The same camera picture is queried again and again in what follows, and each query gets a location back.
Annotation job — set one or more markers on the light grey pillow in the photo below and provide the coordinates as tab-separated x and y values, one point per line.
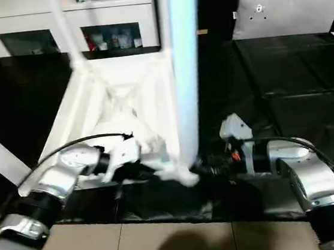
287	11

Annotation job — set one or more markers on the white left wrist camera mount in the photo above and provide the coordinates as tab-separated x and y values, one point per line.
125	154

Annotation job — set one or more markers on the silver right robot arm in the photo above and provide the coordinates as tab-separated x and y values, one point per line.
311	175

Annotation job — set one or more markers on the white plastic table top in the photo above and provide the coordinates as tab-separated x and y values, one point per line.
78	117

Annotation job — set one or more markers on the small red bottle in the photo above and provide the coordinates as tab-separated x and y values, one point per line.
91	43

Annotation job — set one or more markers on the small white cup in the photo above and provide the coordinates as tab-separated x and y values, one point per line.
137	42

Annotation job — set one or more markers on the black work mat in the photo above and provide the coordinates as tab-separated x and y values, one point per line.
286	87

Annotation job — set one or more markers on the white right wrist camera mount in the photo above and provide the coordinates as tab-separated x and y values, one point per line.
233	126

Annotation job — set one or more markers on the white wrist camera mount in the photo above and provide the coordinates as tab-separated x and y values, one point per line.
233	126
125	154

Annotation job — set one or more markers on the black sofa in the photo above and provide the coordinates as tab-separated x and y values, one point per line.
216	4

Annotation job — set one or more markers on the white cabinet with glass doors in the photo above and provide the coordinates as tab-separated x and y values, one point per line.
22	20

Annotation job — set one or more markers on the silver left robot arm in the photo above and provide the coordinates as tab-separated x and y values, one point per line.
58	176

